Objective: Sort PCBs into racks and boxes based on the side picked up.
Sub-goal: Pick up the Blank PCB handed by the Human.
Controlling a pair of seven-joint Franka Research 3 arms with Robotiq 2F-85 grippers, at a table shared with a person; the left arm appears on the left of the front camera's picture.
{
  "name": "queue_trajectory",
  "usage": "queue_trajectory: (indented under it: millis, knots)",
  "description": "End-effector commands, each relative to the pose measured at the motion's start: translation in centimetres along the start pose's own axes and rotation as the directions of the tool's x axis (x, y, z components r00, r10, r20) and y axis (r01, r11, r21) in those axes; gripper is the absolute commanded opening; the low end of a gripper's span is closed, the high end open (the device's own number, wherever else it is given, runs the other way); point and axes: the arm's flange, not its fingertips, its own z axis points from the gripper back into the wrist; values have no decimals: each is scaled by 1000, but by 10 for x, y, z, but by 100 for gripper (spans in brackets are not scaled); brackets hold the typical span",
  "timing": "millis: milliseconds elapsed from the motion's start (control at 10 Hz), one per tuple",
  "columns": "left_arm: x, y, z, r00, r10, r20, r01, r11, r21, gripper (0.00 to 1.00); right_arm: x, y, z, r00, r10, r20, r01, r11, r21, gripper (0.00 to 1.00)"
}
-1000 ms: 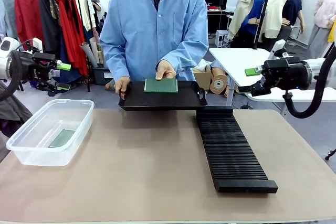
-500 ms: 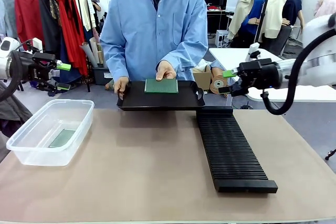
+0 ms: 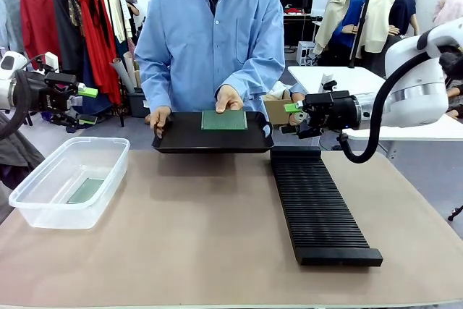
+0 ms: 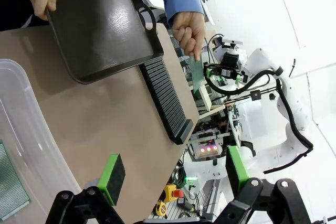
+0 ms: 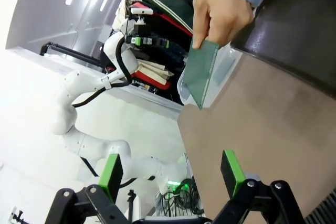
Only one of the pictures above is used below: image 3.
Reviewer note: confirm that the clear plastic box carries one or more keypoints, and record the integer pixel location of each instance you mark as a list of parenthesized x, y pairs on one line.
[(43, 213)]

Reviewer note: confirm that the black stand foot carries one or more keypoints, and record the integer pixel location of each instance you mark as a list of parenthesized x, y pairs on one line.
[(456, 212)]

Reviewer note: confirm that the mannequin in pink top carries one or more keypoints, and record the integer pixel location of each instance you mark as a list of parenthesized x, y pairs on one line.
[(448, 5)]

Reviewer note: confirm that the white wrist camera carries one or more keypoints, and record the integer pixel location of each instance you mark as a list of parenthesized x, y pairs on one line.
[(50, 61), (327, 79)]

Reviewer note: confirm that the mannequin cream jacket blue shirt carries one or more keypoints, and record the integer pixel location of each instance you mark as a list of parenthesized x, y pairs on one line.
[(343, 8)]

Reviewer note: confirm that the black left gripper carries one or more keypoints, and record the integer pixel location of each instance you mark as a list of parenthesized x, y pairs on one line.
[(54, 95)]

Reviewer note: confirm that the dark grey jacket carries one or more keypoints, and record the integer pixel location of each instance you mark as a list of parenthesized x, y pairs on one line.
[(14, 157)]

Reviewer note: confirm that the black slotted PCB rack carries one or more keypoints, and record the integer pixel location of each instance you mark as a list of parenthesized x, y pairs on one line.
[(318, 222)]

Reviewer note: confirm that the person's right hand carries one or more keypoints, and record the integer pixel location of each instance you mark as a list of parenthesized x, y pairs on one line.
[(161, 117)]

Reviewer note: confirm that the person's left hand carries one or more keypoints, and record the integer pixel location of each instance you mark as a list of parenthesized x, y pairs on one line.
[(228, 98)]

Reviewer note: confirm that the grey paper roll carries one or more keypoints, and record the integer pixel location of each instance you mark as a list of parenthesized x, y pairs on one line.
[(121, 75)]

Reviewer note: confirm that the person's left forearm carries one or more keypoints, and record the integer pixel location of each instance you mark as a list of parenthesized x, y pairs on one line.
[(257, 77)]

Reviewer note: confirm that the black plastic tray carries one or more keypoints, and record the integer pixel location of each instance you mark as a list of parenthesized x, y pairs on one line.
[(188, 137)]

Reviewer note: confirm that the dark grey garment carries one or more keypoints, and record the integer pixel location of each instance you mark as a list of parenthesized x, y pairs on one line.
[(67, 30)]

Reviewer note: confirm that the open cardboard box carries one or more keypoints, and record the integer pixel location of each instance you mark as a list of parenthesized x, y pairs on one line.
[(276, 110)]

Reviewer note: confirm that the white cube shelf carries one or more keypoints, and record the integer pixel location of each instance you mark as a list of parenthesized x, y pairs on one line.
[(305, 52)]

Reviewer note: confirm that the black tripod pole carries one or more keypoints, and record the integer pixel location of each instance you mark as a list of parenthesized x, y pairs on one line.
[(361, 19)]

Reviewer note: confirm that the black metal clothes rack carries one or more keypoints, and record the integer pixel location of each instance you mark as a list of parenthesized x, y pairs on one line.
[(122, 117)]

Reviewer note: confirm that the person's right forearm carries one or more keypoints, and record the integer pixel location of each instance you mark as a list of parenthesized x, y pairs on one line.
[(153, 84)]

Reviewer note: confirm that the grey storage bin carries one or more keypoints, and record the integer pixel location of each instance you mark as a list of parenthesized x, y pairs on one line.
[(137, 104)]

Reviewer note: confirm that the mannequin cream jacket navy shirt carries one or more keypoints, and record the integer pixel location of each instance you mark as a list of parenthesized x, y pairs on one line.
[(390, 16)]

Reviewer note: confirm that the beige paper roll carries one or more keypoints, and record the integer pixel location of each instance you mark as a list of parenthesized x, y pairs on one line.
[(130, 64)]

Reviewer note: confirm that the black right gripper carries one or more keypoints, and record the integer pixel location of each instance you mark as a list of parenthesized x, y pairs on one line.
[(329, 110)]

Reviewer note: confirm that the white table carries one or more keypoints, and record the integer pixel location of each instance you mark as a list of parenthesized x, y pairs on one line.
[(354, 79)]

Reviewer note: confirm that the cream white garment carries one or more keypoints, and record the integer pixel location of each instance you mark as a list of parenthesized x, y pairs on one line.
[(117, 12)]

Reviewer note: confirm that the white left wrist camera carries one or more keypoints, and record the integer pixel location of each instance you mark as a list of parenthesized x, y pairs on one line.
[(50, 61)]

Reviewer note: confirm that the green PCB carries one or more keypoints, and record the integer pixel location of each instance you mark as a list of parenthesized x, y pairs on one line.
[(224, 122), (86, 190)]

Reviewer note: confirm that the light grey garment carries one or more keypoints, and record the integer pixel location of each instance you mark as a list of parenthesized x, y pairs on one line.
[(9, 12)]

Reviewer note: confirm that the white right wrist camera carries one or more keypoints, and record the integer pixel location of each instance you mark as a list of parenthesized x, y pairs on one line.
[(327, 79)]

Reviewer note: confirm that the red dress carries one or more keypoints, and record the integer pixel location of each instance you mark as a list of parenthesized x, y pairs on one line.
[(96, 45)]

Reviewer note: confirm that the red shirt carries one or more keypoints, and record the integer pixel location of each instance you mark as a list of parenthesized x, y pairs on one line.
[(38, 23)]

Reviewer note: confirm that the person in blue shirt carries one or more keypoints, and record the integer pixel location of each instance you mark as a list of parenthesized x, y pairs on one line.
[(210, 34)]

